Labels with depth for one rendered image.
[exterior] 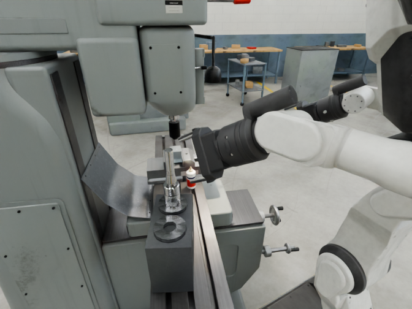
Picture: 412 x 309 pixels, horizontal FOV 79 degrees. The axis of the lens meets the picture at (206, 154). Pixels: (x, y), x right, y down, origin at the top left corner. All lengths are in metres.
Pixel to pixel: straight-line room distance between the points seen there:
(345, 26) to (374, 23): 8.68
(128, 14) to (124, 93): 0.24
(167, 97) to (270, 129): 0.59
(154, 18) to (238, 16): 6.95
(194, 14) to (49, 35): 0.44
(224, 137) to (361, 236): 0.48
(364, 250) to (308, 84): 4.88
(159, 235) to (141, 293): 0.91
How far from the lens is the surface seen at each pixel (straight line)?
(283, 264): 2.16
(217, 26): 7.66
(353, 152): 0.41
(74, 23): 0.92
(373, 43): 0.56
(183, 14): 0.88
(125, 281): 1.48
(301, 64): 5.33
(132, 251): 1.31
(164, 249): 0.68
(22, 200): 1.14
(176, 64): 0.91
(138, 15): 0.88
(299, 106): 1.00
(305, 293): 1.32
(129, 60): 0.89
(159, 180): 1.21
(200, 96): 1.03
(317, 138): 0.39
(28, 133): 0.98
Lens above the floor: 1.66
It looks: 29 degrees down
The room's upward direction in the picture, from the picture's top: straight up
